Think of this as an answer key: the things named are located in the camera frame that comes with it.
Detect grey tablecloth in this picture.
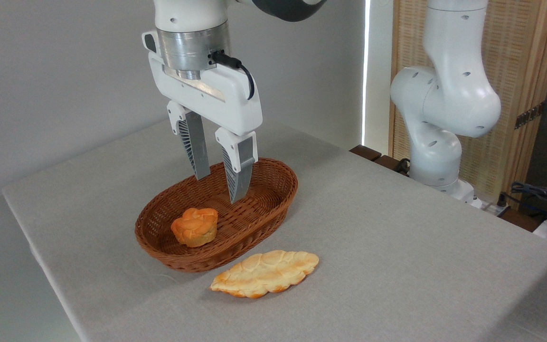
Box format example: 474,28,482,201
2,116,547,342

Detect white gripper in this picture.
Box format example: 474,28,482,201
142,31,263,204

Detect brown wicker basket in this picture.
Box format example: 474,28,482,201
134,158,299,273

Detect dark blue cable bundle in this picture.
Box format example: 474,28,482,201
504,182,547,221

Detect round orange bread roll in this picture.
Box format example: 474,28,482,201
170,208,218,248

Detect wooden woven folding screen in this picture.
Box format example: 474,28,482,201
389,0,547,206

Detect black screen hinge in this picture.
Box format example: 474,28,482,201
514,102,546,130

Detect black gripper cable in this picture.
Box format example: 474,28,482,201
210,50,255,101

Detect white power strip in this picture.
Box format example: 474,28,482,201
479,199,512,217

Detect long flat braided bread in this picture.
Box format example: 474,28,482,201
209,250,320,299

